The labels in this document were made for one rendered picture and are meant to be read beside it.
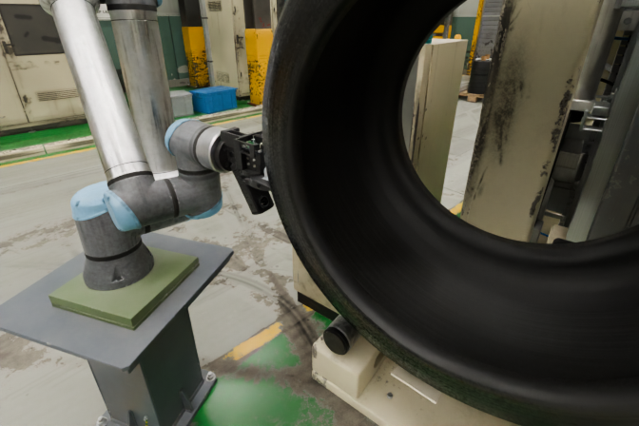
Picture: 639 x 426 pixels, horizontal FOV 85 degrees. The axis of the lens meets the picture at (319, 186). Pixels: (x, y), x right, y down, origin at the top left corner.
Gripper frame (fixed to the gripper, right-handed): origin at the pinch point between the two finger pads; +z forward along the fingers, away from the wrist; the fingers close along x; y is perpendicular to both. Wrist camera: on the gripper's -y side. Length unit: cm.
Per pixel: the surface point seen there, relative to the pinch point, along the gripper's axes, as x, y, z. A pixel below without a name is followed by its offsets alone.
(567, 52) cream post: 25.4, 22.6, 30.5
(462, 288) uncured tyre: 10.2, -14.9, 26.6
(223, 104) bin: 315, -103, -429
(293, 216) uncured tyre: -12.7, 3.6, 8.4
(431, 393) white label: -11.4, -14.8, 29.4
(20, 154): 43, -108, -425
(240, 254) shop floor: 71, -108, -112
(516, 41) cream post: 25.4, 23.9, 23.3
